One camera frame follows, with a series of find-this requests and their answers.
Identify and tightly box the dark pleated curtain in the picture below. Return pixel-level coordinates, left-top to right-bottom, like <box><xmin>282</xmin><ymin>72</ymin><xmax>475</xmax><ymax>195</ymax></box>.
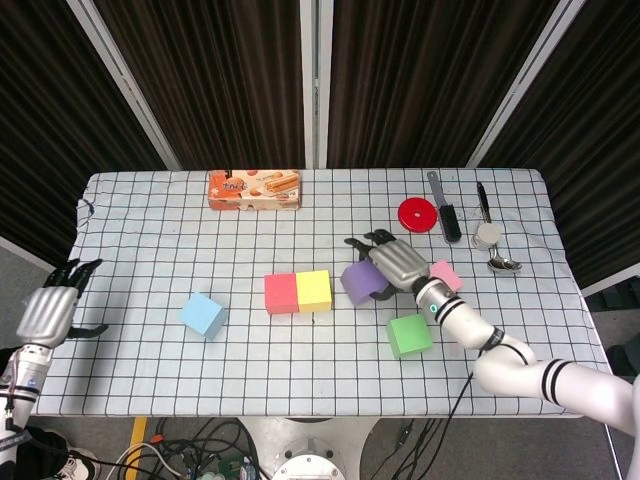
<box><xmin>0</xmin><ymin>0</ymin><xmax>169</xmax><ymax>271</ymax></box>
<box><xmin>93</xmin><ymin>0</ymin><xmax>307</xmax><ymax>170</ymax></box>
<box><xmin>326</xmin><ymin>0</ymin><xmax>560</xmax><ymax>170</ymax></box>
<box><xmin>478</xmin><ymin>0</ymin><xmax>640</xmax><ymax>284</ymax></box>

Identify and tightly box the black cable with inline box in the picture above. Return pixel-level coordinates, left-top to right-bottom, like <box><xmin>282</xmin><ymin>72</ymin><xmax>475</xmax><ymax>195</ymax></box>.
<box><xmin>367</xmin><ymin>418</ymin><xmax>446</xmax><ymax>480</ymax></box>

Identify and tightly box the purple foam cube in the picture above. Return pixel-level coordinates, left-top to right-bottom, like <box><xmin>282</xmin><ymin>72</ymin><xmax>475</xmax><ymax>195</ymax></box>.
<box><xmin>340</xmin><ymin>259</ymin><xmax>389</xmax><ymax>308</ymax></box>

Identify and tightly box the white frame post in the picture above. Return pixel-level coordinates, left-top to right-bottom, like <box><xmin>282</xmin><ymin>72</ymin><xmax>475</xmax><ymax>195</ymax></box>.
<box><xmin>66</xmin><ymin>0</ymin><xmax>182</xmax><ymax>171</ymax></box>
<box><xmin>466</xmin><ymin>0</ymin><xmax>587</xmax><ymax>169</ymax></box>
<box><xmin>298</xmin><ymin>0</ymin><xmax>335</xmax><ymax>170</ymax></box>

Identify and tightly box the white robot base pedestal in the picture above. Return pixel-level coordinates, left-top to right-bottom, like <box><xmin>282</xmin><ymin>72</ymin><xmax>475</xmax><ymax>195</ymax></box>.
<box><xmin>238</xmin><ymin>416</ymin><xmax>381</xmax><ymax>480</ymax></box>

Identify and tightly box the white black-checked tablecloth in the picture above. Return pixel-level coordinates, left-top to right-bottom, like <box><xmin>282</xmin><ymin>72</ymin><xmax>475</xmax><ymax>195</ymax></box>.
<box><xmin>35</xmin><ymin>167</ymin><xmax>616</xmax><ymax>419</ymax></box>

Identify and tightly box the yellow foam cube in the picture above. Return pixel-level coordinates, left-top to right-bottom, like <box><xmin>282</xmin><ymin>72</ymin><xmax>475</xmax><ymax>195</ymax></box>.
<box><xmin>295</xmin><ymin>269</ymin><xmax>334</xmax><ymax>314</ymax></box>

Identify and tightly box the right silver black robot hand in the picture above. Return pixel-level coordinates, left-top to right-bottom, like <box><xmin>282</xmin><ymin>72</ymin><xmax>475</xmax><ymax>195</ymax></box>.
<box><xmin>343</xmin><ymin>228</ymin><xmax>432</xmax><ymax>303</ymax></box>

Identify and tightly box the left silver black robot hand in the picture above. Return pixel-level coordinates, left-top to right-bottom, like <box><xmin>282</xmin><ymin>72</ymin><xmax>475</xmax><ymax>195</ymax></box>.
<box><xmin>16</xmin><ymin>258</ymin><xmax>110</xmax><ymax>349</ymax></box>

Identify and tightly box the metal spoon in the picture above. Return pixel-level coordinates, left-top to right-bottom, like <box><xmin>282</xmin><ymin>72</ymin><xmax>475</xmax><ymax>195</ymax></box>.
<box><xmin>487</xmin><ymin>244</ymin><xmax>523</xmax><ymax>274</ymax></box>

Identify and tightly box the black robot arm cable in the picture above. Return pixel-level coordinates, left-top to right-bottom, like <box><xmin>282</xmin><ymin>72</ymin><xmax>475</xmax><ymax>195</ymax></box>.
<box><xmin>443</xmin><ymin>327</ymin><xmax>532</xmax><ymax>419</ymax></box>

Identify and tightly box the black floor cable tangle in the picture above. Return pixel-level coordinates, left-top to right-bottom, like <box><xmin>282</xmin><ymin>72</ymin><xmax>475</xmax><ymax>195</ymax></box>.
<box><xmin>149</xmin><ymin>418</ymin><xmax>261</xmax><ymax>480</ymax></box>

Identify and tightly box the black and white sneaker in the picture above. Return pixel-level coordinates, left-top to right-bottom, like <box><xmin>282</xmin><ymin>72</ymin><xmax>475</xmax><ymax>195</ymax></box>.
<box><xmin>57</xmin><ymin>448</ymin><xmax>101</xmax><ymax>480</ymax></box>

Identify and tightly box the small white jar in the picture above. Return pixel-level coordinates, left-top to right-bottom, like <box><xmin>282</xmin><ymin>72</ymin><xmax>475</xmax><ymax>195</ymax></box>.
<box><xmin>472</xmin><ymin>222</ymin><xmax>502</xmax><ymax>252</ymax></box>

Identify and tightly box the red foam cube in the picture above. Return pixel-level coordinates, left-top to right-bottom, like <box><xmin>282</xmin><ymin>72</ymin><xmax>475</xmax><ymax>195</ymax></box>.
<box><xmin>263</xmin><ymin>272</ymin><xmax>301</xmax><ymax>316</ymax></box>

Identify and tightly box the pink foam cube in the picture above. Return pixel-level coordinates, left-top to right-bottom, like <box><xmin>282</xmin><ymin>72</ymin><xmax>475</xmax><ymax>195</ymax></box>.
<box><xmin>428</xmin><ymin>259</ymin><xmax>464</xmax><ymax>294</ymax></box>

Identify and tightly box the light blue foam cube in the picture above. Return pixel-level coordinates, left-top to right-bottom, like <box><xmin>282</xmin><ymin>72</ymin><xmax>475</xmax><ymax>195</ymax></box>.
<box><xmin>178</xmin><ymin>292</ymin><xmax>229</xmax><ymax>341</ymax></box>

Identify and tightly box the white floor cable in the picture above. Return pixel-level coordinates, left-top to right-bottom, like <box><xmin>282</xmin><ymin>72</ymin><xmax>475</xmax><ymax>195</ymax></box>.
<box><xmin>114</xmin><ymin>442</ymin><xmax>184</xmax><ymax>476</ymax></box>

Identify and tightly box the black trouser leg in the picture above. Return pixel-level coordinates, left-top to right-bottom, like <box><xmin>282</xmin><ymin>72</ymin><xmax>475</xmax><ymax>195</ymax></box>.
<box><xmin>14</xmin><ymin>424</ymin><xmax>71</xmax><ymax>471</ymax></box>

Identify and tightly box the orange wafer snack box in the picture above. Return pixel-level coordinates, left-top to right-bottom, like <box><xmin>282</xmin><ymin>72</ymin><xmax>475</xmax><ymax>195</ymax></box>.
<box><xmin>207</xmin><ymin>169</ymin><xmax>303</xmax><ymax>212</ymax></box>

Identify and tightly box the green foam cube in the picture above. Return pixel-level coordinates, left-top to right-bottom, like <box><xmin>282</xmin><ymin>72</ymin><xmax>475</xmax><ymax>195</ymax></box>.
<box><xmin>386</xmin><ymin>313</ymin><xmax>434</xmax><ymax>360</ymax></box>

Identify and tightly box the red round disc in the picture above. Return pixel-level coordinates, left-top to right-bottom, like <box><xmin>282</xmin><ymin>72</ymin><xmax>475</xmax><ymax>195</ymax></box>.
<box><xmin>397</xmin><ymin>197</ymin><xmax>439</xmax><ymax>234</ymax></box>

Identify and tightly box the black pen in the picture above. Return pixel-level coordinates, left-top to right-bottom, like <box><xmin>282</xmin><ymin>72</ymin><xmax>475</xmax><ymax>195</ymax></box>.
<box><xmin>476</xmin><ymin>181</ymin><xmax>492</xmax><ymax>224</ymax></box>

